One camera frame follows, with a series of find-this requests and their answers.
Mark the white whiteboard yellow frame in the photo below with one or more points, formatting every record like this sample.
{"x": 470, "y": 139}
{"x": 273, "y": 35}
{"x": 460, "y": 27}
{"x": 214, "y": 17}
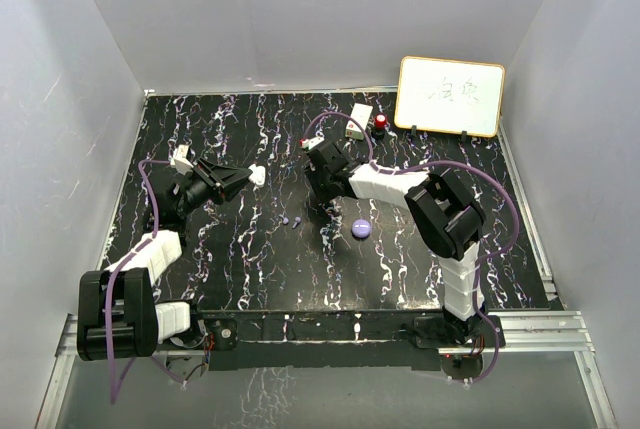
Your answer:
{"x": 449, "y": 96}

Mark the aluminium frame rail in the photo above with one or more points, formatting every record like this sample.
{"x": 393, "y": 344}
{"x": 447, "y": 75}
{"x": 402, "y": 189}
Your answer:
{"x": 545, "y": 377}

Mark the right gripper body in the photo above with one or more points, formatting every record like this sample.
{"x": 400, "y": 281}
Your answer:
{"x": 320, "y": 184}

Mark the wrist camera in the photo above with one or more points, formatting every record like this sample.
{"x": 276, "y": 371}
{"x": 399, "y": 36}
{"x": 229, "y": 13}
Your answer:
{"x": 308, "y": 144}
{"x": 179, "y": 160}

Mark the white earbud charging case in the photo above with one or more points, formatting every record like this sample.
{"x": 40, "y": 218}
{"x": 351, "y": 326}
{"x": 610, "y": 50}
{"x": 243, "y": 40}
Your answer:
{"x": 258, "y": 175}

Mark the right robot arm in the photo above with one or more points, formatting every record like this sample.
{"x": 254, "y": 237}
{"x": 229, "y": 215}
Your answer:
{"x": 448, "y": 219}

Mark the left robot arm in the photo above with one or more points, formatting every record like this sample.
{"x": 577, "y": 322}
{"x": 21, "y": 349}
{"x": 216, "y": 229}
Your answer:
{"x": 117, "y": 313}

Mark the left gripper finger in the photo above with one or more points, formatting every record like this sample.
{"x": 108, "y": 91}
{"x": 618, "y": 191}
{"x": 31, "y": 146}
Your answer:
{"x": 221, "y": 173}
{"x": 232, "y": 184}

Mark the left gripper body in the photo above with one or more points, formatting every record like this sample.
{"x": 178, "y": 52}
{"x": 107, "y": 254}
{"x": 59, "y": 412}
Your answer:
{"x": 201, "y": 189}

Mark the white green box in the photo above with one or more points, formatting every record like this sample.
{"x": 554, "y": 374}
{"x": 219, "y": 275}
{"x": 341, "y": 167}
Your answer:
{"x": 358, "y": 122}

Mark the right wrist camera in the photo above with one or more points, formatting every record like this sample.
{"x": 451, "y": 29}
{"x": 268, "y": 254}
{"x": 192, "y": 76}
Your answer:
{"x": 308, "y": 144}

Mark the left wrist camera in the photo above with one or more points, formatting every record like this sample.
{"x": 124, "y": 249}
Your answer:
{"x": 179, "y": 160}

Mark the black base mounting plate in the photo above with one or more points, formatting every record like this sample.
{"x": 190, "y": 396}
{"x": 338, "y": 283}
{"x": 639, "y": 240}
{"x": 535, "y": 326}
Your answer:
{"x": 419, "y": 339}

